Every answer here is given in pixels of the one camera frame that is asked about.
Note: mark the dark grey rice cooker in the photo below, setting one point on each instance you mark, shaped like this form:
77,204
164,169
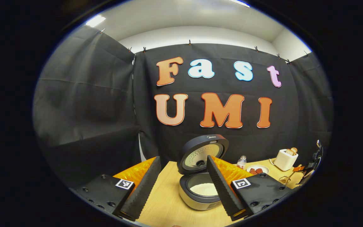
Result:
197,154

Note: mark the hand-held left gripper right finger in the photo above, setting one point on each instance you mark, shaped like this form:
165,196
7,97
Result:
221,189

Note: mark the white toaster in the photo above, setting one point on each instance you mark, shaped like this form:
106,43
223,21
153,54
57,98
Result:
284,160

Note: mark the red meat piece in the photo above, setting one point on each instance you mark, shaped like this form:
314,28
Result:
259,170
252,171

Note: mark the white rice heap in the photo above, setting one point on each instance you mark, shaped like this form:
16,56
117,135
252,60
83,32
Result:
202,189

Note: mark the white round plate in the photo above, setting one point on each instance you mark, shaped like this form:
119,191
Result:
265,168

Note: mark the wooden spoon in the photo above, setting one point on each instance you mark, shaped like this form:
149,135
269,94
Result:
293,173

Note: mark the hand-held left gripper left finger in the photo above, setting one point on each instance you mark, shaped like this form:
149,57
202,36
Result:
145,186

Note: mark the toasted bread slice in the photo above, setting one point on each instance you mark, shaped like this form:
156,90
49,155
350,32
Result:
294,150
289,152

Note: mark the clear plastic bottle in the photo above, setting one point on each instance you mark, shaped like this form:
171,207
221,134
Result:
241,162

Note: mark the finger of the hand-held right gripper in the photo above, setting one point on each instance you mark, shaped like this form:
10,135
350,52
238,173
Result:
298,168

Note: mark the ceiling light strip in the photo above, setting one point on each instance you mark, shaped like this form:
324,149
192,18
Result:
95,20

